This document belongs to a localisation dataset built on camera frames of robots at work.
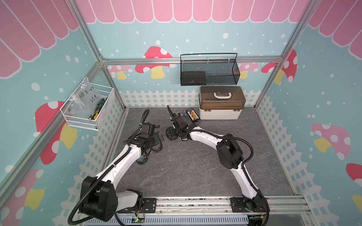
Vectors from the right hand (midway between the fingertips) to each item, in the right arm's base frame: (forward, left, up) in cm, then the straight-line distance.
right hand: (172, 130), depth 97 cm
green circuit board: (-51, +16, -9) cm, 54 cm away
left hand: (-12, +9, +5) cm, 16 cm away
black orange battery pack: (+18, -15, -5) cm, 24 cm away
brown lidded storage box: (+12, -34, +14) cm, 38 cm away
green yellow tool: (-5, +36, +28) cm, 46 cm away
